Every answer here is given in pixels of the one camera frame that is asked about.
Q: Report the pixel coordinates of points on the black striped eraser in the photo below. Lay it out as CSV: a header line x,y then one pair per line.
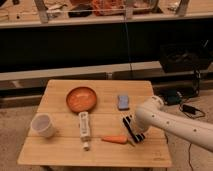
x,y
131,128

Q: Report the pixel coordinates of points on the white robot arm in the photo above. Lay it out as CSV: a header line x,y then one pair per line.
x,y
150,113

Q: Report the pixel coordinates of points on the blue sponge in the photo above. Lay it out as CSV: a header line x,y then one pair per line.
x,y
123,102

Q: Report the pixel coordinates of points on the orange plate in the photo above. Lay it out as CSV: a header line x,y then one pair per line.
x,y
81,99

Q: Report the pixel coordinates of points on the wooden table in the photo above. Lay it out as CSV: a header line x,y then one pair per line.
x,y
66,149

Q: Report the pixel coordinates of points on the orange carrot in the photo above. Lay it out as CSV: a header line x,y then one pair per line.
x,y
120,139

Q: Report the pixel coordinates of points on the white tube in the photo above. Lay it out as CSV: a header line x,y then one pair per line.
x,y
85,133

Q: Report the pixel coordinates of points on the black box on floor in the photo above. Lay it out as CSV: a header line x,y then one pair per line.
x,y
184,57

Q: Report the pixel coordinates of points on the white plastic cup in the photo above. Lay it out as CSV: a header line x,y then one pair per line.
x,y
43,126

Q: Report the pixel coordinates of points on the black power adapter with cable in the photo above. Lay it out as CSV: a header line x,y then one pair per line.
x,y
192,113

